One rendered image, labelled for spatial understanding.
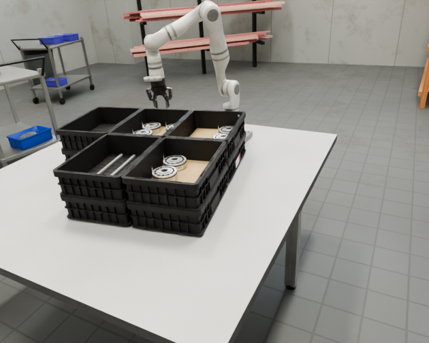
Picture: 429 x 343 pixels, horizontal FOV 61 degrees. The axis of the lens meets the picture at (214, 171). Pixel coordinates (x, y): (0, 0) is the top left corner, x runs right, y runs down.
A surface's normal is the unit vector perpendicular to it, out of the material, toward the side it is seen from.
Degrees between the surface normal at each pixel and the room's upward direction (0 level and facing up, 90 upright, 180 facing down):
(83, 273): 0
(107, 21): 90
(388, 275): 0
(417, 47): 90
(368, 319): 0
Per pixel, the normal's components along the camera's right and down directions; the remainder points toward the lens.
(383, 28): -0.45, 0.43
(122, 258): -0.06, -0.89
